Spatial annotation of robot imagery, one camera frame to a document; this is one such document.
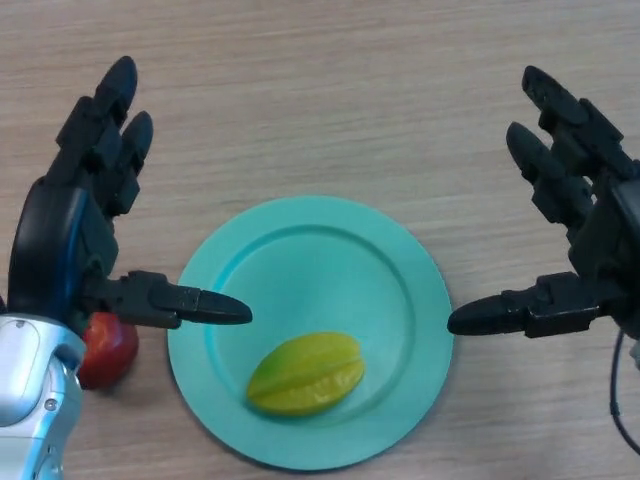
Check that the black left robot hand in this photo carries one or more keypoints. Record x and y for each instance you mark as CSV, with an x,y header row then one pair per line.
x,y
55,240

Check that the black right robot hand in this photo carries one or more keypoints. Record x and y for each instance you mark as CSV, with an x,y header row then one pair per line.
x,y
605,240

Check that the yellow green starfruit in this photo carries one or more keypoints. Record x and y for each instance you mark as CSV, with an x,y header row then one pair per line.
x,y
305,375

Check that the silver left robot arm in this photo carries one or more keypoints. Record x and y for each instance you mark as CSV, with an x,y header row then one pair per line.
x,y
35,380

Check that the teal green round plate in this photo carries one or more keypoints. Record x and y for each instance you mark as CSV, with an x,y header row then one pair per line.
x,y
300,260

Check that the red apple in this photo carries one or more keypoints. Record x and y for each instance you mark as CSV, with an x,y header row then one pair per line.
x,y
112,355

